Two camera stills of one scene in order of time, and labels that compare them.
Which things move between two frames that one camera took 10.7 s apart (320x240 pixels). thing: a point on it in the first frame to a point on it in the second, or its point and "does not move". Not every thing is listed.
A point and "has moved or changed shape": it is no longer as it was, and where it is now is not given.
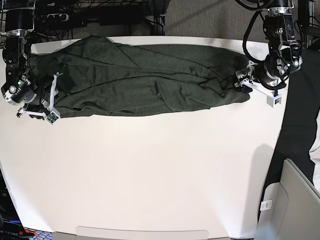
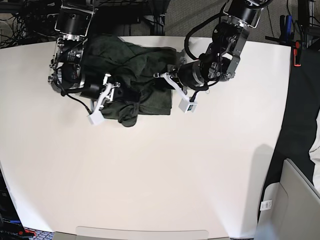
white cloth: (314, 151) does not move
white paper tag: (266, 205) does not move
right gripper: (254, 75) to (173, 70)
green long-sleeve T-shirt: (97, 76) has moved or changed shape
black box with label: (11, 226) does not move
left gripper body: (42, 97) to (105, 93)
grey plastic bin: (295, 214) does not move
